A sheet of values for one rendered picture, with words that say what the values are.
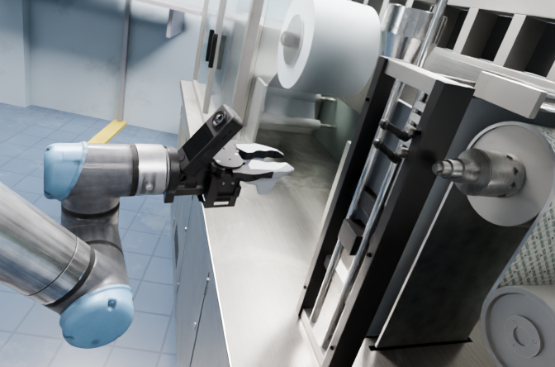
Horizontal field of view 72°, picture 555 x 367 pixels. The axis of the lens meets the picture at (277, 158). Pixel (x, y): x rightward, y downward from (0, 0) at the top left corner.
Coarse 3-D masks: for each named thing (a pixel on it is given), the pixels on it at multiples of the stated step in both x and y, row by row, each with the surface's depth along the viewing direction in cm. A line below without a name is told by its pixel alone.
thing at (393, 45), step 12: (384, 36) 89; (396, 36) 86; (384, 48) 90; (396, 48) 88; (408, 48) 87; (420, 48) 86; (432, 48) 88; (408, 60) 88; (348, 144) 105; (336, 180) 109; (324, 216) 114
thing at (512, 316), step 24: (504, 288) 50; (528, 288) 48; (552, 288) 49; (504, 312) 50; (528, 312) 48; (552, 312) 44; (504, 336) 50; (528, 336) 47; (552, 336) 45; (504, 360) 50; (528, 360) 47; (552, 360) 44
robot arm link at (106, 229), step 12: (72, 216) 50; (84, 216) 50; (96, 216) 51; (108, 216) 52; (72, 228) 51; (84, 228) 50; (96, 228) 51; (108, 228) 52; (84, 240) 48; (108, 240) 50; (120, 240) 53
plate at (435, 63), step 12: (432, 60) 114; (444, 60) 110; (456, 60) 105; (432, 72) 114; (444, 72) 109; (456, 72) 105; (468, 72) 101; (480, 72) 97; (492, 72) 94; (408, 96) 123
